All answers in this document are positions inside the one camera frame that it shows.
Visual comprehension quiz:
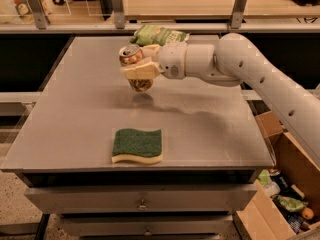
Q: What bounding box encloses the orange fruit in box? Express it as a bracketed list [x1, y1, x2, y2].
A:
[301, 207, 314, 220]

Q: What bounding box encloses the orange patterned drink can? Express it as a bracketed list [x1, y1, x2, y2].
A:
[119, 44, 153, 92]

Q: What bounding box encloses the green packet in box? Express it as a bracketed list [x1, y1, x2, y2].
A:
[277, 195, 308, 213]

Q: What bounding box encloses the green and yellow sponge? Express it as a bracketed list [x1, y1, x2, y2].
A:
[111, 128, 163, 164]

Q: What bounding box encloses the cardboard box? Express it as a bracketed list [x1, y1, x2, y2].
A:
[235, 112, 320, 240]

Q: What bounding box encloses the right metal bracket post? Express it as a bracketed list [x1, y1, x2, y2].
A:
[229, 0, 247, 29]

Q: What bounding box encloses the dark bottle in box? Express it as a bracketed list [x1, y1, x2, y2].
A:
[268, 169, 305, 200]

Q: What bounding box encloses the grey drawer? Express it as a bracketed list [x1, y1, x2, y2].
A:
[61, 215, 233, 237]
[25, 184, 256, 214]

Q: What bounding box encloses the left metal bracket post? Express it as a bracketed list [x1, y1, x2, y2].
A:
[28, 0, 49, 30]

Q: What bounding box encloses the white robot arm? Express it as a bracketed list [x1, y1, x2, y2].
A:
[119, 33, 320, 165]

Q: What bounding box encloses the middle metal bracket post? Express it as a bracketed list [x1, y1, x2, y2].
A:
[111, 0, 126, 29]

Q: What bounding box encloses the upper grey drawer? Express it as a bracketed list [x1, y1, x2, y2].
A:
[25, 184, 256, 214]

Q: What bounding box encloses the green chip bag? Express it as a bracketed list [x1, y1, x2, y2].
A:
[130, 25, 189, 46]

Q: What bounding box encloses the metal bracket post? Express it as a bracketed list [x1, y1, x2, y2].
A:
[111, 0, 126, 29]
[28, 0, 49, 30]
[229, 0, 247, 29]

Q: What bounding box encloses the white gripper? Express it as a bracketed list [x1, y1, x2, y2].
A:
[121, 42, 187, 80]

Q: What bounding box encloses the lower grey drawer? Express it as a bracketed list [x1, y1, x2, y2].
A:
[61, 215, 233, 237]

